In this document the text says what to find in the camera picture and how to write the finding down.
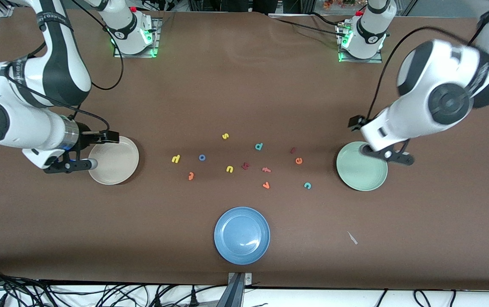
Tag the beige brown plate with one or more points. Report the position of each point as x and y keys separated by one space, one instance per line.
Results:
x=116 y=164

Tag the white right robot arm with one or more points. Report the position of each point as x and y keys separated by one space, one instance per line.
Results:
x=23 y=128

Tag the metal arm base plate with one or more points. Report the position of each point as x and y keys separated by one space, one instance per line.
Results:
x=346 y=57
x=156 y=42

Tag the blue plate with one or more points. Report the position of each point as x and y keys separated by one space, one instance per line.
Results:
x=240 y=234

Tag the pale green plate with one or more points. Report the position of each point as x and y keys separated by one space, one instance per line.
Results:
x=359 y=172

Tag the white paper scrap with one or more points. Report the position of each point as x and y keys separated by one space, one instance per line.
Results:
x=352 y=238

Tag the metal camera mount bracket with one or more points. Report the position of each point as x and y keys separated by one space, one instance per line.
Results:
x=236 y=290

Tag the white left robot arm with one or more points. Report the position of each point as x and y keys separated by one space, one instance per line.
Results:
x=423 y=85

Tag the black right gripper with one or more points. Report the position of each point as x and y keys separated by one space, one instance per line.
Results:
x=86 y=137

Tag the orange dried flowers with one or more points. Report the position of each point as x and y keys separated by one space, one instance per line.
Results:
x=338 y=3

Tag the yellow foam letter h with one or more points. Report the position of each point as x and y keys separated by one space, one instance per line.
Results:
x=176 y=159

